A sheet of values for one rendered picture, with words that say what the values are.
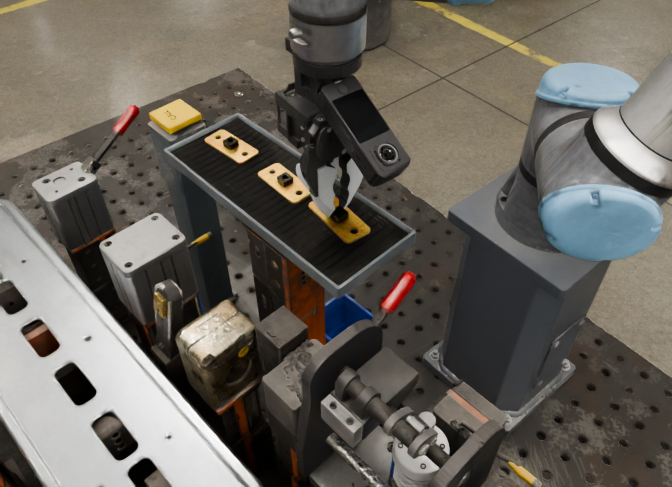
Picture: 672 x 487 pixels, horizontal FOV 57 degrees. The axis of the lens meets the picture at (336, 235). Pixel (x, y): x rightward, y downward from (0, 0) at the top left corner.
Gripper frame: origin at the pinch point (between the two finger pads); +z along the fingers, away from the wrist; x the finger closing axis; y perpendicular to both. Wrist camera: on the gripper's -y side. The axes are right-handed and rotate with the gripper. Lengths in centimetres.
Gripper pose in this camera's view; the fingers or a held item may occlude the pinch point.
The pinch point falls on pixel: (338, 207)
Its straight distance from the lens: 75.8
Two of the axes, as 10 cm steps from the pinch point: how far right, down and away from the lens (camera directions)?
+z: 0.0, 7.0, 7.1
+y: -6.0, -5.7, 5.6
